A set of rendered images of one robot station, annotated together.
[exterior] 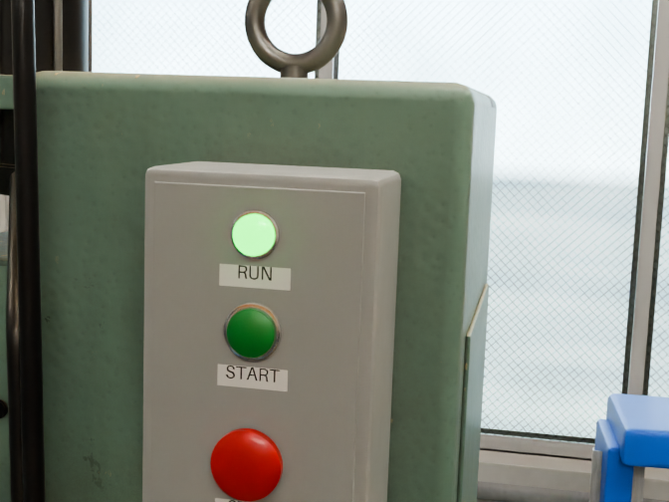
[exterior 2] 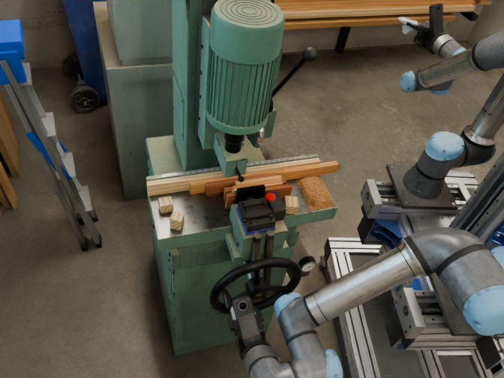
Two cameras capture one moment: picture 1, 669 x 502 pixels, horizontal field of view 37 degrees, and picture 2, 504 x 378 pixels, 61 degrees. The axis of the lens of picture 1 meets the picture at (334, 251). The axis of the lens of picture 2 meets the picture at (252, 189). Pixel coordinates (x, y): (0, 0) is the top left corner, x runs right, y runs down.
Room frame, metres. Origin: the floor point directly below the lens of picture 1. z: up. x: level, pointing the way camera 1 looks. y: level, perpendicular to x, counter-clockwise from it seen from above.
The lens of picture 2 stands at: (1.16, 1.15, 1.96)
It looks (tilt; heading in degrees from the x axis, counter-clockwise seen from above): 47 degrees down; 233
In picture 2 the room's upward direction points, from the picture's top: 10 degrees clockwise
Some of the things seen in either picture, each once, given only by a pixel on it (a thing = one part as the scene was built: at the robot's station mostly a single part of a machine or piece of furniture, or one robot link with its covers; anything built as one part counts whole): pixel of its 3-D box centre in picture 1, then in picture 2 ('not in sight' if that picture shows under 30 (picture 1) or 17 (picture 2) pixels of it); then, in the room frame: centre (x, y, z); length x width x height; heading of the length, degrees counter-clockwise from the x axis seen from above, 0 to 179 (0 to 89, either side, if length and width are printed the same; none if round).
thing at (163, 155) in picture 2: not in sight; (216, 189); (0.60, 0.19, 0.76); 0.57 x 0.45 x 0.09; 78
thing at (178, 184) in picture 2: not in sight; (238, 175); (0.59, 0.30, 0.93); 0.60 x 0.02 x 0.05; 168
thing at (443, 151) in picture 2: not in sight; (442, 153); (-0.13, 0.54, 0.98); 0.13 x 0.12 x 0.14; 168
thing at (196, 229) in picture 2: not in sight; (247, 214); (0.61, 0.42, 0.87); 0.61 x 0.30 x 0.06; 168
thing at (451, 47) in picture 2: not in sight; (455, 56); (-0.30, 0.30, 1.21); 0.11 x 0.08 x 0.09; 78
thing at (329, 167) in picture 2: not in sight; (267, 176); (0.49, 0.34, 0.92); 0.54 x 0.02 x 0.04; 168
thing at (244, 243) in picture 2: not in sight; (256, 226); (0.63, 0.51, 0.92); 0.15 x 0.13 x 0.09; 168
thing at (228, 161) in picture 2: not in sight; (230, 154); (0.62, 0.29, 1.03); 0.14 x 0.07 x 0.09; 78
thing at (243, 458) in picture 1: (246, 464); not in sight; (0.39, 0.03, 1.36); 0.03 x 0.01 x 0.03; 78
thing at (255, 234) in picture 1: (253, 235); not in sight; (0.39, 0.03, 1.46); 0.02 x 0.01 x 0.02; 78
